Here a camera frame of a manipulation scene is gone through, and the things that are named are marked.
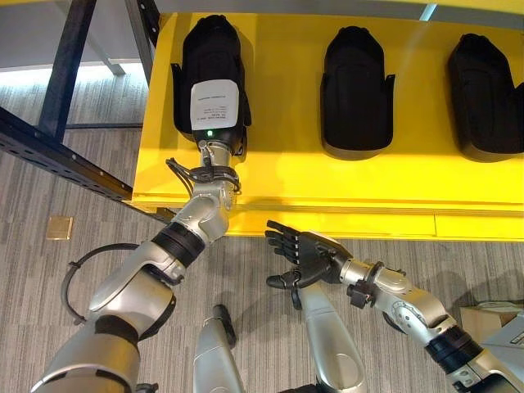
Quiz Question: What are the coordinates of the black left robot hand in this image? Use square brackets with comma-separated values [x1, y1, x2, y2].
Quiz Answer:
[186, 48, 251, 158]

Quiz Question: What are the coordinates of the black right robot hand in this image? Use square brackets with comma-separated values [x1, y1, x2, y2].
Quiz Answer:
[264, 219, 354, 290]

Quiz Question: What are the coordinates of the black sole-shaped part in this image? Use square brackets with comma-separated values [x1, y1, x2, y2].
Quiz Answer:
[445, 32, 524, 164]
[320, 25, 397, 160]
[170, 14, 253, 145]

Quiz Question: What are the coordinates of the brown cardboard box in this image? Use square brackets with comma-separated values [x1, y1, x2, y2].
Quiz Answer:
[459, 300, 524, 341]

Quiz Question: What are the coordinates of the grey plastic box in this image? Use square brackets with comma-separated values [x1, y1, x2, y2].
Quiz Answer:
[477, 309, 524, 369]

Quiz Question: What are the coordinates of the silver right robot leg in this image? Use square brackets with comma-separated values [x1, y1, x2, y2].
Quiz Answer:
[291, 282, 368, 393]

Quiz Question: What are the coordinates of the silver robot leg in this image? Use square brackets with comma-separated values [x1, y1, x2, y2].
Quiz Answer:
[192, 317, 246, 393]
[291, 282, 368, 393]

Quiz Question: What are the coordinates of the dark left robot foot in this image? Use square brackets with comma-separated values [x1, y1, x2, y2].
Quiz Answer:
[211, 304, 238, 350]

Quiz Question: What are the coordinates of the silver left robot leg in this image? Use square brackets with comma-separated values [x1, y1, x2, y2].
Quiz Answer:
[192, 317, 246, 393]

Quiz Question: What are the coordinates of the grey table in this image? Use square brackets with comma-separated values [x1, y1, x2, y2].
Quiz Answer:
[0, 0, 159, 78]

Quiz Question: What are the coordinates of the brass floor socket plate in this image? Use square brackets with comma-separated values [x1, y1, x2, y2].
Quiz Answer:
[47, 216, 75, 241]

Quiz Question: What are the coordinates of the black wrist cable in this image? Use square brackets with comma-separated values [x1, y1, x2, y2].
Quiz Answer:
[165, 156, 242, 201]

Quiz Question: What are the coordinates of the black metal rack frame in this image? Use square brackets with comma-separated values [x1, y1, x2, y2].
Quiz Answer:
[0, 0, 178, 224]

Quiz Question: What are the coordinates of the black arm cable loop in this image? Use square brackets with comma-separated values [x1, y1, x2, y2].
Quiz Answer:
[60, 242, 141, 325]

